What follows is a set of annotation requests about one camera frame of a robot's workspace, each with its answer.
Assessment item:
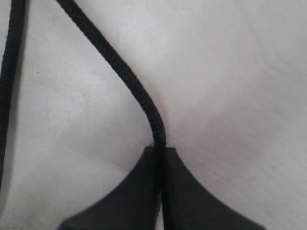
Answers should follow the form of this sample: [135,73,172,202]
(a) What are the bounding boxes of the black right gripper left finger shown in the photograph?
[58,147,159,230]

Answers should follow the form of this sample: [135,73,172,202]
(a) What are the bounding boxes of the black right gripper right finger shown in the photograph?
[163,148,264,230]

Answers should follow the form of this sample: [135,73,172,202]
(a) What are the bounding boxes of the black rope strand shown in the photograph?
[55,0,167,230]

